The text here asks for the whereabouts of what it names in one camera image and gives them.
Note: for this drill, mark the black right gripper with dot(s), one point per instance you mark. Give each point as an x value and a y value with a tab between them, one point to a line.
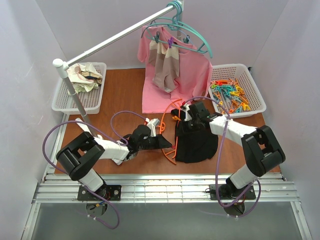
191	124

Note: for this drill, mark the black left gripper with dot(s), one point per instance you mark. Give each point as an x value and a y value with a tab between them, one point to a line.
155	142

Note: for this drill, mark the orange clothespin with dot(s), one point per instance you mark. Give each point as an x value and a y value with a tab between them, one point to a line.
176	118

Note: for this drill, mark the black underwear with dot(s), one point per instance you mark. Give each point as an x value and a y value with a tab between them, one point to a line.
194	147

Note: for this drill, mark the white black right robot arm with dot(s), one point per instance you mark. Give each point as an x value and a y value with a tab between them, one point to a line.
261	149

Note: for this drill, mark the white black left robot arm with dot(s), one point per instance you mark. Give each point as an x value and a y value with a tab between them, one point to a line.
80	155

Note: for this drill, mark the beige brown underwear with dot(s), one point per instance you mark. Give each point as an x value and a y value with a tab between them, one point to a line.
166	65

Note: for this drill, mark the teal plastic hanger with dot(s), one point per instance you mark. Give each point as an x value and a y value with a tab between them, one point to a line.
177	24

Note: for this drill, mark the pile of colourful clothespins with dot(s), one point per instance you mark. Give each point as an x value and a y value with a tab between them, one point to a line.
229	94

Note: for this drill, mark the pink t-shirt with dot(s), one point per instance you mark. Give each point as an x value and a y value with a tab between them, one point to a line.
194	71

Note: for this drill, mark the white clothespin basket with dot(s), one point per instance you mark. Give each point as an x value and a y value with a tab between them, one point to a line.
246	81

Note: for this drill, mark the purple clothespin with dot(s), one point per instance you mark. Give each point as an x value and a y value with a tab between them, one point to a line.
170	42

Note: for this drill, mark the pile of light clothes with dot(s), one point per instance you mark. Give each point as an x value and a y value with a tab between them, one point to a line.
84	77

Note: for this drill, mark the white clothes basket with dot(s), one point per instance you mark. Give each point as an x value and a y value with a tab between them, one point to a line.
91	101

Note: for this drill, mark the white metal clothes rack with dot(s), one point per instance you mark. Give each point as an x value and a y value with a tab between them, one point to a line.
115	149

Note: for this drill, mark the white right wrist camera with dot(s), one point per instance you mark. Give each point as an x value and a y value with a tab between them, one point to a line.
185	112

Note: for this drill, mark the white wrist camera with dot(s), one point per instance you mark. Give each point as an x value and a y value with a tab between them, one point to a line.
152	124
185	112

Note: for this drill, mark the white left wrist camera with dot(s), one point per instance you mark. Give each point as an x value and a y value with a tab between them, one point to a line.
152	124

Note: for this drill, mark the aluminium rail frame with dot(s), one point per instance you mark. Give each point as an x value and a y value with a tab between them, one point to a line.
167	207

